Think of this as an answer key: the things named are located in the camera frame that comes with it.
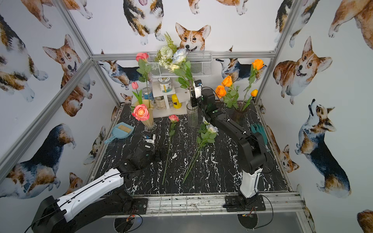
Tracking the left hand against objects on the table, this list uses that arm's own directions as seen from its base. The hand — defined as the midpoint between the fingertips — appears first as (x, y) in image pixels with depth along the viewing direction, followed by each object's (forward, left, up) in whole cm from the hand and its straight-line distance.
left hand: (160, 144), depth 83 cm
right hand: (+27, -22, +20) cm, 40 cm away
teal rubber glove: (+18, -64, -11) cm, 68 cm away
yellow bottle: (+38, -6, -7) cm, 39 cm away
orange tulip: (+23, -54, +17) cm, 62 cm away
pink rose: (+5, +6, +23) cm, 24 cm away
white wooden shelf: (+39, -8, +1) cm, 40 cm away
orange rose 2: (+19, -34, +22) cm, 45 cm away
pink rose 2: (+25, -5, -10) cm, 28 cm away
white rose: (+23, -27, -10) cm, 37 cm away
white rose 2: (+13, -28, -12) cm, 33 cm away
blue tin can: (+30, +10, +10) cm, 33 cm away
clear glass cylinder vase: (+23, -18, -3) cm, 30 cm away
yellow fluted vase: (+19, +11, -5) cm, 22 cm away
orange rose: (+24, -43, +15) cm, 51 cm away
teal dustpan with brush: (+18, +32, -13) cm, 39 cm away
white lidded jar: (+34, -2, +15) cm, 38 cm away
